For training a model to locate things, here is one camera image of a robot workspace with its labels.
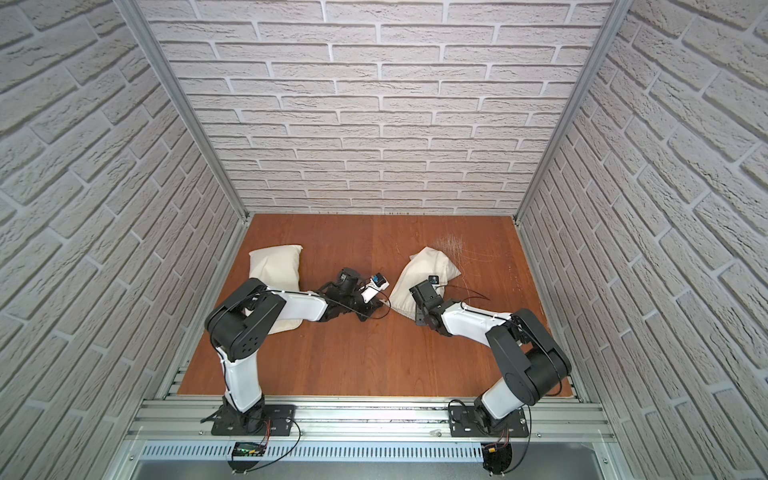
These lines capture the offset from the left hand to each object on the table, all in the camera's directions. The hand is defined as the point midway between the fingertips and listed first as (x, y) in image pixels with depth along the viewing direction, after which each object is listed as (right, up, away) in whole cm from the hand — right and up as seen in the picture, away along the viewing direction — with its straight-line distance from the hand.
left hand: (379, 293), depth 96 cm
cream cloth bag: (-34, +8, +1) cm, 35 cm away
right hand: (+14, -5, -3) cm, 16 cm away
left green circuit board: (-32, -35, -24) cm, 53 cm away
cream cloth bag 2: (+17, +10, +1) cm, 19 cm away
